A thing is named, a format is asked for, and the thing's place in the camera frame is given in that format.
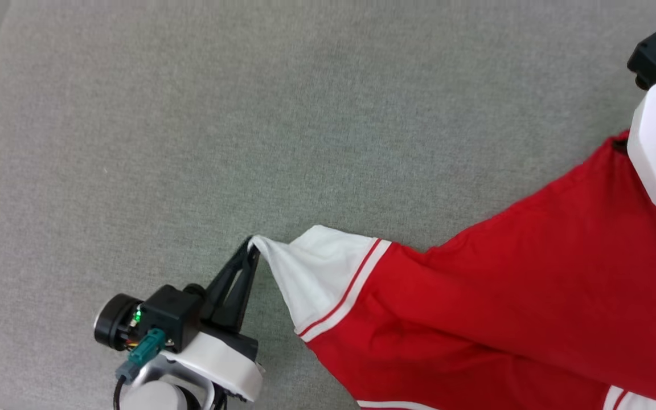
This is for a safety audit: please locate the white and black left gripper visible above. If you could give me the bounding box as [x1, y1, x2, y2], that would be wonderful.
[160, 237, 265, 403]

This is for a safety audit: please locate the teal left camera cable connector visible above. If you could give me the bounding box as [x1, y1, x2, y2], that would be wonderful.
[116, 328, 167, 383]

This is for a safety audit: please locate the grey fabric sofa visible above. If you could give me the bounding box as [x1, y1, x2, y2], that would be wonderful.
[0, 0, 656, 410]

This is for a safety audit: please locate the red garment with white trim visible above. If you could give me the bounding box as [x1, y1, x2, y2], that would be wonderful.
[247, 130, 656, 410]

